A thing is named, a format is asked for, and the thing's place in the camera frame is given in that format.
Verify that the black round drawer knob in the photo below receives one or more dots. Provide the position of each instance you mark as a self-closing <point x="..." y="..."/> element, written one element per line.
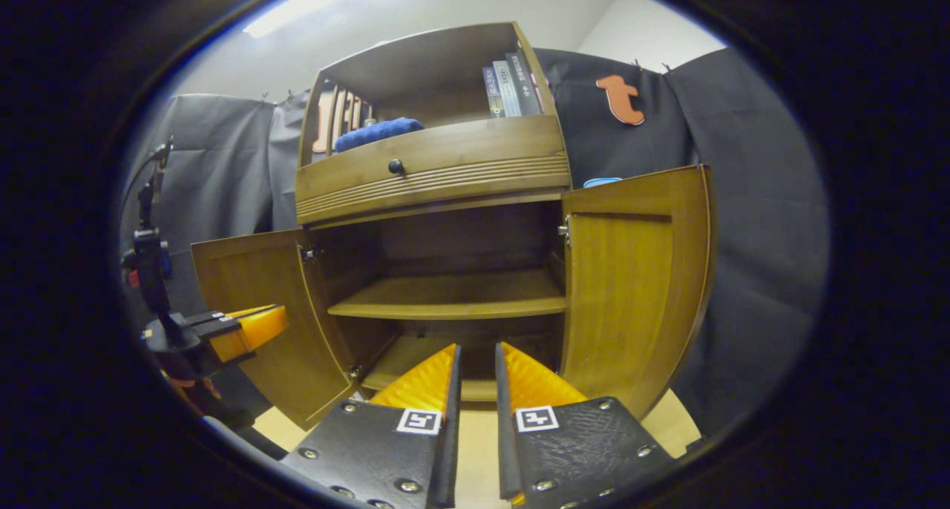
<point x="396" y="167"/>

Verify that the wooden shoe cabinet door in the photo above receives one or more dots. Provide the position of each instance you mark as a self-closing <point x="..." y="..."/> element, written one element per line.
<point x="252" y="279"/>
<point x="631" y="294"/>

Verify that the wooden ribbed drawer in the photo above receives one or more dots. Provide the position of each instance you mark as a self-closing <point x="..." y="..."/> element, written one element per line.
<point x="475" y="160"/>

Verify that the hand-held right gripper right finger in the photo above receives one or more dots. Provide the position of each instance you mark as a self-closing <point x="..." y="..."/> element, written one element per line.
<point x="505" y="450"/>

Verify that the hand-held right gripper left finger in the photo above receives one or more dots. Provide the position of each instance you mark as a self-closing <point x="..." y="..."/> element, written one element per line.
<point x="451" y="450"/>

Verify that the wooden inner shelf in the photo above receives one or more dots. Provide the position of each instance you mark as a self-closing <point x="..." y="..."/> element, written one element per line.
<point x="453" y="297"/>

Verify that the light grey book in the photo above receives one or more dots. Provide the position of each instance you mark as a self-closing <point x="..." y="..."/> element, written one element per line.
<point x="508" y="90"/>

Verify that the wooden double-door shoe cabinet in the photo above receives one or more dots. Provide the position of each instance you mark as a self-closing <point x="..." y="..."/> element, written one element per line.
<point x="445" y="168"/>

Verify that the folded blue towel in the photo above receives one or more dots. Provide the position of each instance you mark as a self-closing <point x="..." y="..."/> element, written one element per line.
<point x="378" y="133"/>

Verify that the dark blue book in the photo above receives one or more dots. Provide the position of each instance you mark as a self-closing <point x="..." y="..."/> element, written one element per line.
<point x="493" y="93"/>

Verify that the black backdrop cloth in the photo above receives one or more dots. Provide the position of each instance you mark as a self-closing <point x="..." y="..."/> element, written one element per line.
<point x="757" y="234"/>

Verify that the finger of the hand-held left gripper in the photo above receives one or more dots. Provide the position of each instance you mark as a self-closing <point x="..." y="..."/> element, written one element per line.
<point x="256" y="335"/>
<point x="208" y="317"/>

